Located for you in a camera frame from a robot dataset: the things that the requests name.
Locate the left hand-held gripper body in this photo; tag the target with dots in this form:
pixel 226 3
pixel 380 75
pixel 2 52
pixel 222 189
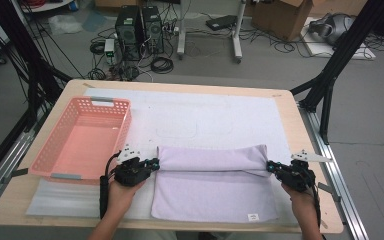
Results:
pixel 130 171

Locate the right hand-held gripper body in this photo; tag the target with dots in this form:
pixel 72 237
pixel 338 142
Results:
pixel 296 175

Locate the pink plastic basket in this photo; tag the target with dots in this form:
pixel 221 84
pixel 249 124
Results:
pixel 80 146

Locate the lilac printed garment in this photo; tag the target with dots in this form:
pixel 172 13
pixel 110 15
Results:
pixel 213 193

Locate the person's left hand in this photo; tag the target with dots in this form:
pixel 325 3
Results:
pixel 121 198

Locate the person's right hand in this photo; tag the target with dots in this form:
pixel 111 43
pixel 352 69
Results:
pixel 301 203

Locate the person's grey clothing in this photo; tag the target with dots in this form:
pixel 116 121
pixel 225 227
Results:
pixel 166 236

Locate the white grid mat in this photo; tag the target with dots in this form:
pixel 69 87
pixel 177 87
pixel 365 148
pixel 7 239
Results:
pixel 213 116

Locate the white flat board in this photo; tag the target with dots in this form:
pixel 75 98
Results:
pixel 320 50

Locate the small white box green light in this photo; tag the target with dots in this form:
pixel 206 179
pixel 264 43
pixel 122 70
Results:
pixel 109 46

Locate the white metal stand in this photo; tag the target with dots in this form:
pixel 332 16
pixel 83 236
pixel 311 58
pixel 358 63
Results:
pixel 237 40

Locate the large black computer tower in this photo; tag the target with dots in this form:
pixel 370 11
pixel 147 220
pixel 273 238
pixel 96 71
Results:
pixel 128 33

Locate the slim black computer tower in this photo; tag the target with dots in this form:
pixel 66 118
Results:
pixel 153 30

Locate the open cardboard box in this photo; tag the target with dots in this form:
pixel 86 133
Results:
pixel 280 18

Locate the grey rounded machine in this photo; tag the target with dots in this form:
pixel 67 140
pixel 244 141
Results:
pixel 333 28

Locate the flat black device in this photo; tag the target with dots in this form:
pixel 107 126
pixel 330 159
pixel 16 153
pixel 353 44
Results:
pixel 220 22

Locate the blue sheet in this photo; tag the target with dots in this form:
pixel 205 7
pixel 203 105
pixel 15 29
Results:
pixel 94 20

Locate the clear plastic bag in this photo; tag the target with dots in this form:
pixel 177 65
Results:
pixel 65 24

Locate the white round table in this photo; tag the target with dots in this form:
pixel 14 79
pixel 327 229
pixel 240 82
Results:
pixel 50 6

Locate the grey metal bracket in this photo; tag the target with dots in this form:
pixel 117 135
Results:
pixel 328 190
pixel 16 173

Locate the aluminium rail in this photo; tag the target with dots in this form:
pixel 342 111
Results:
pixel 330 160
pixel 6 166

